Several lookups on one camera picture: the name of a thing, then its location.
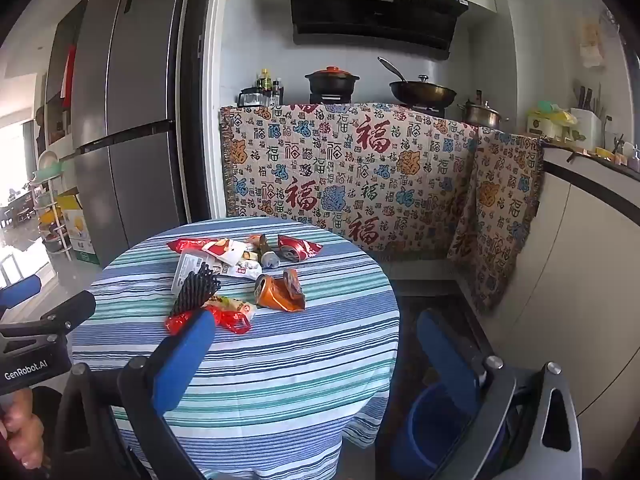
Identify steel pot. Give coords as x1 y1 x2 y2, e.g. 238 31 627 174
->
457 91 508 128

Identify red plastic bag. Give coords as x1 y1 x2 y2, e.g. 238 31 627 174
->
166 306 252 335

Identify black range hood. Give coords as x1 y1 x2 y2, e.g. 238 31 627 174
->
285 0 471 61

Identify white knife holder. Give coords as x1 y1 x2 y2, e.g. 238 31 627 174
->
570 80 609 144

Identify person's left hand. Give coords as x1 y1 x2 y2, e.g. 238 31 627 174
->
0 389 46 468

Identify long red snack wrapper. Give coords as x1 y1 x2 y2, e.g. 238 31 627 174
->
166 236 236 257

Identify black ribbed plastic tray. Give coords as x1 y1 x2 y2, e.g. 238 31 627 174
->
169 261 221 318

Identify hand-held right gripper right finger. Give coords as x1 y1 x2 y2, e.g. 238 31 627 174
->
416 309 589 480

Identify striped tablecloth round table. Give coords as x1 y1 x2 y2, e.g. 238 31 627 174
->
67 217 401 480

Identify printed blanket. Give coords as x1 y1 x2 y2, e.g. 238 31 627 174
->
446 127 545 313
219 102 480 263

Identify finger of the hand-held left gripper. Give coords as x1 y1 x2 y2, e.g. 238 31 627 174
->
40 290 97 335
0 275 42 312

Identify crushed red can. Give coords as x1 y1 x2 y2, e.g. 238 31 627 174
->
277 234 324 263

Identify yellow green plastic packet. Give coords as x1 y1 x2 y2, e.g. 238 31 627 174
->
525 102 578 141

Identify blue bucket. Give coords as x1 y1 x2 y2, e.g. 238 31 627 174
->
390 385 506 480

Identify crushed orange can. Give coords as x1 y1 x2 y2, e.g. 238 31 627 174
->
254 268 307 313

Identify black gas stove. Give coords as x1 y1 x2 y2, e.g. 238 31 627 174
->
307 91 448 111

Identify white yellow snack packet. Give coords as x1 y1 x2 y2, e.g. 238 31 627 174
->
202 294 257 322

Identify green shelf rack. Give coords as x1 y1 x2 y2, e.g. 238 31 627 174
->
30 150 76 261

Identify clear plastic packet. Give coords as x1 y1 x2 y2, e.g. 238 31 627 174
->
171 251 213 295

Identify yellow cardboard box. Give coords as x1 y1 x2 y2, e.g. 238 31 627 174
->
55 192 101 264

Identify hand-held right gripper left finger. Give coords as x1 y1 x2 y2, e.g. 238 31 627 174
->
52 309 217 480

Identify glass jug black handle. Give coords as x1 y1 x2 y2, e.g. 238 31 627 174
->
237 87 268 109

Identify yellow white snack wrapper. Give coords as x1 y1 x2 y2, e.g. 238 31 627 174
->
220 240 257 261

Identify dark wok with lid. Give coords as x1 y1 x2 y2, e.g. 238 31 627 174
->
377 56 458 106

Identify red hanging cloth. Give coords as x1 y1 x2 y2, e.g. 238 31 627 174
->
60 45 79 109

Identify grey refrigerator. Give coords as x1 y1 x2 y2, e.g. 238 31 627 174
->
70 0 201 266

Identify white wrapper red label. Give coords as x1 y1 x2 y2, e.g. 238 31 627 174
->
215 250 263 281

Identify black bowl on counter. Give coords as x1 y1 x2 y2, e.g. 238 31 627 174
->
305 66 361 96

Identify white kitchen cabinet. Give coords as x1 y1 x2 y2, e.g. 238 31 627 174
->
500 142 640 433

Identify beige wall hanging bag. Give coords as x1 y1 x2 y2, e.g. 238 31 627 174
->
579 17 607 69

